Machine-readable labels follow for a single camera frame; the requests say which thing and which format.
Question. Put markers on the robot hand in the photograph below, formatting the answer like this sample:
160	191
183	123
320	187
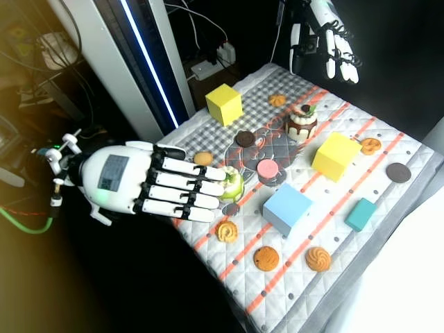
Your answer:
114	177
347	48

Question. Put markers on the golden swirl cookie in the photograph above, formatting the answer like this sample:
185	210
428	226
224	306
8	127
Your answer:
227	231
318	258

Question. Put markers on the small teal block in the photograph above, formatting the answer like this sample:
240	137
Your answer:
360	214

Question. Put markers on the white column with blue light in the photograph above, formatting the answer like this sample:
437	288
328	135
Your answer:
114	69

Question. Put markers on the plain tan round cookie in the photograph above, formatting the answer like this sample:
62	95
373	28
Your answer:
203	158

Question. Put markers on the orange swirl cookie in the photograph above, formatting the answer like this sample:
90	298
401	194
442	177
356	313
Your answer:
370	145

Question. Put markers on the dark brown round cookie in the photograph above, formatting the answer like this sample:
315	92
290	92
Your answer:
245	138
231	209
398	172

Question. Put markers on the green round toy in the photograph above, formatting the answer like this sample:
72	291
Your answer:
234	185

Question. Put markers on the chocolate chip cookie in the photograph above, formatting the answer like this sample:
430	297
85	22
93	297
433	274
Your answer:
266	258

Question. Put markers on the white flat adapter box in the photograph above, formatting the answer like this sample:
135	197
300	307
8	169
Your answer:
205	70

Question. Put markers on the pink round cookie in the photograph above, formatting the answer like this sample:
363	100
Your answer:
267	168

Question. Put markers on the light blue foam cube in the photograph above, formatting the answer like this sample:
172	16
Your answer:
287	208

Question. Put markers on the small swirl cookie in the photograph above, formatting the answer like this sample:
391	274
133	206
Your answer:
277	100

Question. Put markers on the white crumpled bundle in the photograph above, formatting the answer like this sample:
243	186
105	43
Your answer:
57	50

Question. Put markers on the yellow foam cube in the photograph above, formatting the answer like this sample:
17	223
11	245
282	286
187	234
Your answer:
335	156
223	104

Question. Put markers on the chocolate drip toy cake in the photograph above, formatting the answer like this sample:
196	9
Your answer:
301	123

